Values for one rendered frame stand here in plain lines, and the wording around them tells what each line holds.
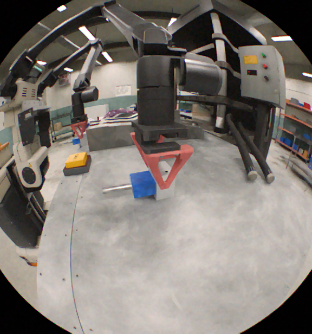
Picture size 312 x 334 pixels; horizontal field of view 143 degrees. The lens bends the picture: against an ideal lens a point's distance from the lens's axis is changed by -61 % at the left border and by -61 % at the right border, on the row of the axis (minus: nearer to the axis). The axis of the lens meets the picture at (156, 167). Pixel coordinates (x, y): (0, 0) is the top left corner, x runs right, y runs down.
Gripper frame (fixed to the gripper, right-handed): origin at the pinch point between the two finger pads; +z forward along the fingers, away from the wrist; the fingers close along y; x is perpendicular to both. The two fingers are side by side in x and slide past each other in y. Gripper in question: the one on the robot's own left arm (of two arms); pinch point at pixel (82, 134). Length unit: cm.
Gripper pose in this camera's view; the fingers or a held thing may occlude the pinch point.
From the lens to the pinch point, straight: 64.5
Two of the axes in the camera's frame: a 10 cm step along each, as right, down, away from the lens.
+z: 0.2, 8.7, 4.9
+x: -9.3, 1.9, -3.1
